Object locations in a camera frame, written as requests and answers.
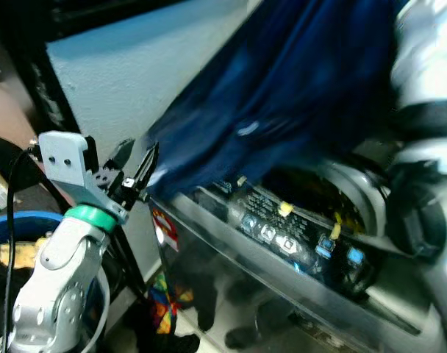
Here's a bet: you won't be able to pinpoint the navy blue garment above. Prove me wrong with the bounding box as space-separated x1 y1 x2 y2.
146 0 402 201

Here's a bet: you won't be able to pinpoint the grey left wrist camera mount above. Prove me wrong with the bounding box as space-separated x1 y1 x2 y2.
37 131 130 223

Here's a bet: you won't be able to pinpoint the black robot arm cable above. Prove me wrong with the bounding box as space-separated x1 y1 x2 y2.
1 146 42 353

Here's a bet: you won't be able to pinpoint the blue round laundry basket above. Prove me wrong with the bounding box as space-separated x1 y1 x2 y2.
0 211 111 353

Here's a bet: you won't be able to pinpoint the red white washer sticker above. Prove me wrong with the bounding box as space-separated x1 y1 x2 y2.
151 209 181 252

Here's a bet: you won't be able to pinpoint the multicoloured patterned cloth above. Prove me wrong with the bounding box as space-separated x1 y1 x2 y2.
146 271 196 335

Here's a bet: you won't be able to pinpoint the dark clothes in basket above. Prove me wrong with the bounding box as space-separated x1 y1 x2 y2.
0 234 51 346

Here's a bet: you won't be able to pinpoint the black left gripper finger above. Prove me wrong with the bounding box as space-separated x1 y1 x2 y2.
132 143 160 200
107 138 135 174

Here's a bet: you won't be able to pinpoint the grey top-loading washing machine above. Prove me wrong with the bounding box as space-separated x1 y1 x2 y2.
146 147 447 353

